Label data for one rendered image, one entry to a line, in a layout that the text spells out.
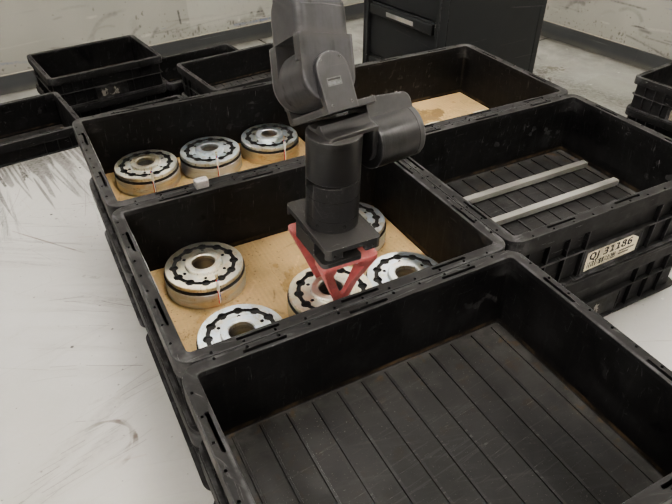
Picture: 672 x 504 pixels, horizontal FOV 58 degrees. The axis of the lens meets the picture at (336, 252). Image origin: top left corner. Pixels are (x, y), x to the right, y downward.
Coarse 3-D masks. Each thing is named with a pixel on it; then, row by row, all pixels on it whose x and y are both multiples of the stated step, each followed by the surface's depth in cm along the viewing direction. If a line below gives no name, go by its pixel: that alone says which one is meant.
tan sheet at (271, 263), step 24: (384, 216) 93; (264, 240) 88; (288, 240) 88; (408, 240) 88; (264, 264) 84; (288, 264) 84; (264, 288) 80; (288, 288) 80; (168, 312) 76; (192, 312) 76; (192, 336) 73
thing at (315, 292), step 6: (336, 276) 73; (312, 282) 72; (318, 282) 72; (336, 282) 73; (342, 282) 72; (312, 288) 71; (318, 288) 71; (312, 294) 71; (318, 294) 70; (324, 294) 70; (318, 300) 70; (324, 300) 70; (330, 300) 70
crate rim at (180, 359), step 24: (288, 168) 85; (408, 168) 85; (192, 192) 80; (216, 192) 81; (432, 192) 80; (120, 216) 75; (456, 216) 76; (120, 240) 73; (144, 264) 68; (456, 264) 68; (144, 288) 64; (384, 288) 64; (312, 312) 61; (168, 336) 59; (240, 336) 59; (264, 336) 59; (192, 360) 56
